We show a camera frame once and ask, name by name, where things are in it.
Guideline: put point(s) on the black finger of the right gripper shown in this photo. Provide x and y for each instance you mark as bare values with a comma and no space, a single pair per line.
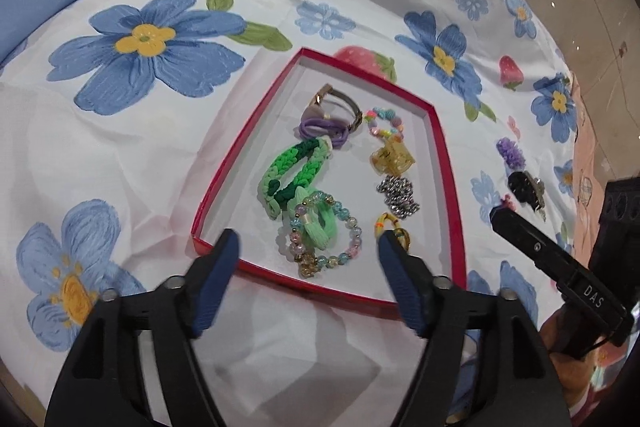
547,255

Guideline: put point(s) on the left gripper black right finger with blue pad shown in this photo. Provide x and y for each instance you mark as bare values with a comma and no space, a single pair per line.
515,383

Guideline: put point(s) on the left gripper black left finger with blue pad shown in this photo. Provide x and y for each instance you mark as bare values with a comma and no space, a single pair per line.
101,382

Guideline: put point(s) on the red shallow jewelry tray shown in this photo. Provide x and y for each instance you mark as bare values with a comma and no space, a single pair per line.
232,200

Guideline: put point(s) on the black hair claw clip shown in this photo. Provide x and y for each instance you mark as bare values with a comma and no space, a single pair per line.
527,189

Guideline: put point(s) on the amber hair claw clip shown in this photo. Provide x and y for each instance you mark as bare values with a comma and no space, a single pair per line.
393,158

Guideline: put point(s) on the light green scrunchie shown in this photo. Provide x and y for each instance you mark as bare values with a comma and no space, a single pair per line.
312,215

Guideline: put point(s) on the white floral bed sheet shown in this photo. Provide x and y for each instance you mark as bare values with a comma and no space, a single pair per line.
116,114

